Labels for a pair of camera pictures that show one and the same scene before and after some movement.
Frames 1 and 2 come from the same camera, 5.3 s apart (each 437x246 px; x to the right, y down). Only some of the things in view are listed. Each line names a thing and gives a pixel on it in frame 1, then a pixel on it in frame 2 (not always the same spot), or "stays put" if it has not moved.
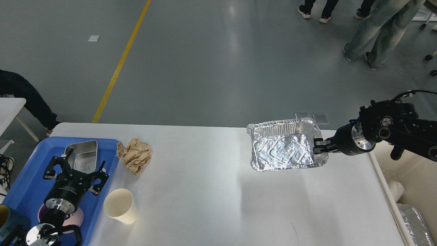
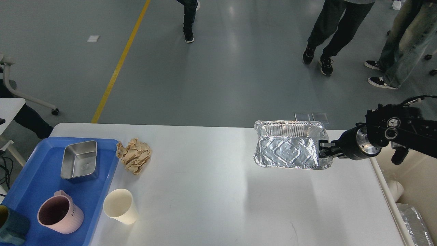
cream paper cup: (118, 204) stays put
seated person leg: (17, 86) -> (27, 115)
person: (305, 10) -> (327, 24)
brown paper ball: (135, 155) stays put
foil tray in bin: (418, 232) stays put
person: (393, 17) -> (411, 44)
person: (365, 9) -> (191, 7)
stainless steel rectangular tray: (83, 158) stays put
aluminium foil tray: (285, 144) stays put
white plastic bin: (417, 173) stays put
